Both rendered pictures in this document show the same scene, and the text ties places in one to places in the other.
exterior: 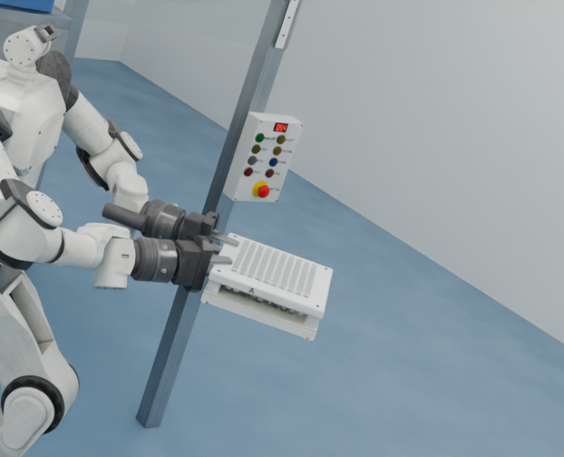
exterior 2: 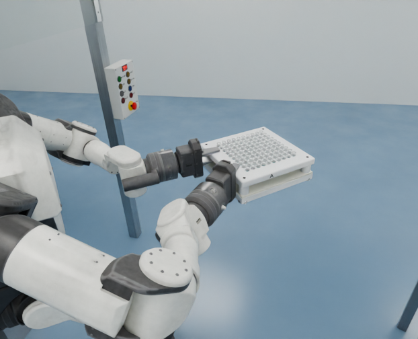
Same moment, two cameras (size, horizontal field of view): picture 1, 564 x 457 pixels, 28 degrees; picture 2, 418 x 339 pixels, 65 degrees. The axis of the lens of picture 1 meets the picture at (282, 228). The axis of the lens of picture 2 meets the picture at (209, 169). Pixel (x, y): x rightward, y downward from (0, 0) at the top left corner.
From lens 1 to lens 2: 167 cm
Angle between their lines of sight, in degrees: 27
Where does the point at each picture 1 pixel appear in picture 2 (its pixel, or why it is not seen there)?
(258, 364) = not seen: hidden behind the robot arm
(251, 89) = (97, 54)
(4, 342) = not seen: hidden behind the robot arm
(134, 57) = not seen: outside the picture
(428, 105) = (116, 38)
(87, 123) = (50, 132)
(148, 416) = (136, 233)
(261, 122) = (115, 70)
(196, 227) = (190, 156)
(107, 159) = (77, 146)
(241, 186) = (123, 109)
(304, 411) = (178, 181)
